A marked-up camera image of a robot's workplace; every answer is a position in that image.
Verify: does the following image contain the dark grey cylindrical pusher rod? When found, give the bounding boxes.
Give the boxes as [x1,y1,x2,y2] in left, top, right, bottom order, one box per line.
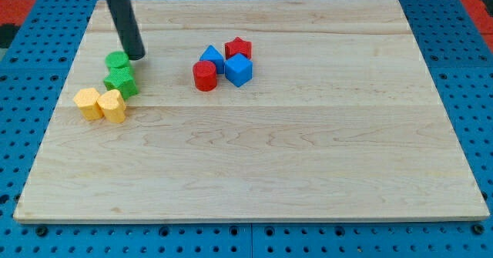
[106,0,146,61]

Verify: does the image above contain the green cylinder block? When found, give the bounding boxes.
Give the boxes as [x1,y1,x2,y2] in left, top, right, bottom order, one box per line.
[105,51,131,69]

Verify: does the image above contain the green star block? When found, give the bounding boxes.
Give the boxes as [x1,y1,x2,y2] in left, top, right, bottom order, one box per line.
[103,67,139,100]

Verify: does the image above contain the yellow hexagon block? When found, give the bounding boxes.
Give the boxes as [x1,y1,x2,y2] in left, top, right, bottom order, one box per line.
[72,88,103,121]

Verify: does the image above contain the blue triangle block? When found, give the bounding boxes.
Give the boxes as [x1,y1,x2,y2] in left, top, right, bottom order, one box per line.
[200,45,224,74]

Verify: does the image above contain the yellow heart block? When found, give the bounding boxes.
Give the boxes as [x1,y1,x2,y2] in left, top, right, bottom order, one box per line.
[97,89,126,123]

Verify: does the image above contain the red cylinder block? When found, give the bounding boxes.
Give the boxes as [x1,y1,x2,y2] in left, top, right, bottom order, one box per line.
[193,60,217,92]

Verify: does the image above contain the red star block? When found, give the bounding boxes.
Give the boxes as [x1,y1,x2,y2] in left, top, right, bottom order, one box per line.
[224,37,253,59]

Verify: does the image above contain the blue cube block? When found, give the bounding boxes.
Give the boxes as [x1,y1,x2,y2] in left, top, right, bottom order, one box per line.
[225,54,253,87]

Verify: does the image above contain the light wooden board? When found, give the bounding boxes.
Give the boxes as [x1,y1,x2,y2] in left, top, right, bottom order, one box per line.
[14,0,490,224]

